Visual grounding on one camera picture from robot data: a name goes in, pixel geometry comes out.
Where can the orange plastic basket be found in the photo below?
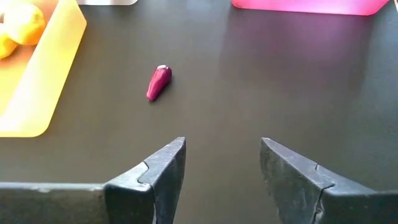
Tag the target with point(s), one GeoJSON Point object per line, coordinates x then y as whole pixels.
{"type": "Point", "coordinates": [40, 93]}

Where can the yellow lemon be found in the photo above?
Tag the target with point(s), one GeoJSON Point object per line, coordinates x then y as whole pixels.
{"type": "Point", "coordinates": [6, 45]}

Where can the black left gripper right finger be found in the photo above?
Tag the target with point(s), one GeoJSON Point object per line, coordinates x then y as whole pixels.
{"type": "Point", "coordinates": [304, 193]}

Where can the orange citrus fruit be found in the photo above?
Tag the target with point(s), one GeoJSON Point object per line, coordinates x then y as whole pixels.
{"type": "Point", "coordinates": [25, 23]}

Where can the pink plastic basket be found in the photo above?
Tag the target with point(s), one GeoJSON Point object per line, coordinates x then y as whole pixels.
{"type": "Point", "coordinates": [311, 6]}

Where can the white plastic basket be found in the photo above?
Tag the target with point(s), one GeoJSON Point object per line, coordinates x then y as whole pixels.
{"type": "Point", "coordinates": [105, 2]}

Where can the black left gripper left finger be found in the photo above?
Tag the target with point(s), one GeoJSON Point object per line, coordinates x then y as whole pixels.
{"type": "Point", "coordinates": [149, 193]}

